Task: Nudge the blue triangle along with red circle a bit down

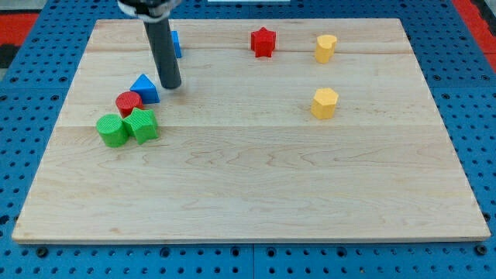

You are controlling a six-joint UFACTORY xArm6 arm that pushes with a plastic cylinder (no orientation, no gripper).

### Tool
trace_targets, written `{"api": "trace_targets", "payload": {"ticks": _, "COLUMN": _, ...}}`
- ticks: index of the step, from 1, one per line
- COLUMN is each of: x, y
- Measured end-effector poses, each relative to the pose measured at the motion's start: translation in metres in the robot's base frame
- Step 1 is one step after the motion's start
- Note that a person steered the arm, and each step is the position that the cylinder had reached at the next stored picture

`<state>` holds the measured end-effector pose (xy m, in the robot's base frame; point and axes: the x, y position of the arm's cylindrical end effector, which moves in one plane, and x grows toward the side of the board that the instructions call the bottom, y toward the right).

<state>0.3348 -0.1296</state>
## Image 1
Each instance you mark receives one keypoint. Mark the yellow hexagon block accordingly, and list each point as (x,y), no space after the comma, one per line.
(324,103)

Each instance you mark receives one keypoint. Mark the blue triangle block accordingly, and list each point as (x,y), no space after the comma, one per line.
(146,89)

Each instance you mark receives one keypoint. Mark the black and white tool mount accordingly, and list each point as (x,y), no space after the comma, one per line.
(148,10)

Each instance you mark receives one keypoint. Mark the red circle block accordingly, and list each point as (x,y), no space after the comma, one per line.
(127,101)

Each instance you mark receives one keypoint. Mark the red star block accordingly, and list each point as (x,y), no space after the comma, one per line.
(263,42)

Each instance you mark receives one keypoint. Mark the yellow heart block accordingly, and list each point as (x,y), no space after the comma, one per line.
(325,48)

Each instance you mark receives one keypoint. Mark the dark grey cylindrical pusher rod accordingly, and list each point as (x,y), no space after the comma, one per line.
(162,47)

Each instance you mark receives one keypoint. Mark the green circle block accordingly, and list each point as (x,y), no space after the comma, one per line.
(112,131)

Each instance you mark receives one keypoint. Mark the wooden board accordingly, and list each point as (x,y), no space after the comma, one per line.
(240,158)

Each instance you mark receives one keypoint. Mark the blue block behind rod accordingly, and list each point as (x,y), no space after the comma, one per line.
(176,44)

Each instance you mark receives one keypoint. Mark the green star block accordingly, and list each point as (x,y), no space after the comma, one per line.
(142,125)

